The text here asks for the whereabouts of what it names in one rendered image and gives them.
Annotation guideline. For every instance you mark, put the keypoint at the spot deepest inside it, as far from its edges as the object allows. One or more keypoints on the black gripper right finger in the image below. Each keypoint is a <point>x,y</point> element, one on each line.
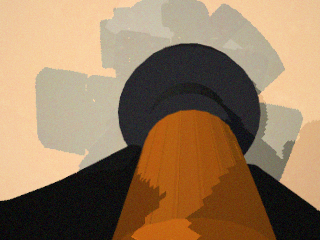
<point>292,218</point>

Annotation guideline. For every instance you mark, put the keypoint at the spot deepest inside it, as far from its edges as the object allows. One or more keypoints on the orange knob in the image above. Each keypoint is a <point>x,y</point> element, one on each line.
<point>192,183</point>

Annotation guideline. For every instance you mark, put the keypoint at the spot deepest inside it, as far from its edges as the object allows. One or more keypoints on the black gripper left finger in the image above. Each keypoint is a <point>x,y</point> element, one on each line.
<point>83,206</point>

